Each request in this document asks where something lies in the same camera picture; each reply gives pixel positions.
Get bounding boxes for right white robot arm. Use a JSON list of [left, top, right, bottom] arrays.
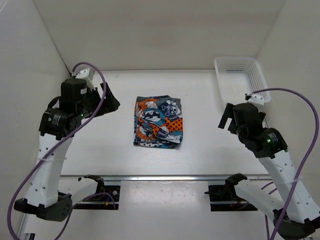
[[218, 102, 320, 240]]

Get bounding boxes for colourful patterned shorts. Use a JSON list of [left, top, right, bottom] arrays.
[[133, 95, 184, 149]]

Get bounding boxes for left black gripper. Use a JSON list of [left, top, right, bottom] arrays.
[[77, 82, 120, 119]]

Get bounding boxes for white plastic mesh basket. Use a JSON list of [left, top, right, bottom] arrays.
[[214, 57, 268, 104]]

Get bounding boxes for aluminium front rail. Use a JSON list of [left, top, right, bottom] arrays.
[[60, 174, 272, 182]]

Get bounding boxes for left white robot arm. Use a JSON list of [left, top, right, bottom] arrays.
[[13, 77, 120, 222]]

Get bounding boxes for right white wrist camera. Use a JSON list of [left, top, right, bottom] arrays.
[[245, 93, 265, 106]]

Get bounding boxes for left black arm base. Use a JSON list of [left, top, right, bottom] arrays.
[[74, 181, 121, 211]]

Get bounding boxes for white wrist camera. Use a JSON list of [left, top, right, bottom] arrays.
[[245, 93, 265, 106], [71, 67, 95, 89]]

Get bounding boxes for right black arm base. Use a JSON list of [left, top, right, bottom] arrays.
[[204, 185, 258, 212]]

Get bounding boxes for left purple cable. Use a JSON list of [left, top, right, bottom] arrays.
[[6, 61, 118, 240]]

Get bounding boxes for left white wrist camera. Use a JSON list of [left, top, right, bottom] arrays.
[[71, 67, 95, 89]]

